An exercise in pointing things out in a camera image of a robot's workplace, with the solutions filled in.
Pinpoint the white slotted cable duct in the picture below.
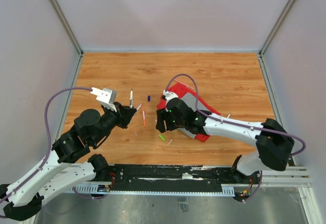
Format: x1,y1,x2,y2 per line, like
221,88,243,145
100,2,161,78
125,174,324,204
63,183,236,197

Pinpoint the white marker green end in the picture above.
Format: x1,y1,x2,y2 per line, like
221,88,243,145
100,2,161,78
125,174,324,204
129,89,133,108

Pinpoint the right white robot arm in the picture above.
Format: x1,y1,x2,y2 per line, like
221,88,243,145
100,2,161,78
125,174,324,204
156,98,294,183

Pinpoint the red and grey cloth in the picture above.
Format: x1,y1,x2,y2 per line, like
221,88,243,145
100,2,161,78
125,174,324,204
157,83,210,142

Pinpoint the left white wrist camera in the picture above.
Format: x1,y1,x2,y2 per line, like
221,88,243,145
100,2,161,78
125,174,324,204
91,87,117,112

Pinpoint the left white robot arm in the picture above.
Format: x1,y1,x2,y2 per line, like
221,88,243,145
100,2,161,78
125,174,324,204
1,102,137,221

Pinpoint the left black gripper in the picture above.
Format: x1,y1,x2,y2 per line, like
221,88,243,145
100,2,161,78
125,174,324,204
91,101,138,145

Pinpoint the orange highlighter pen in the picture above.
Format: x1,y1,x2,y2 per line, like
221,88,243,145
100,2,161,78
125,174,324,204
142,105,146,127

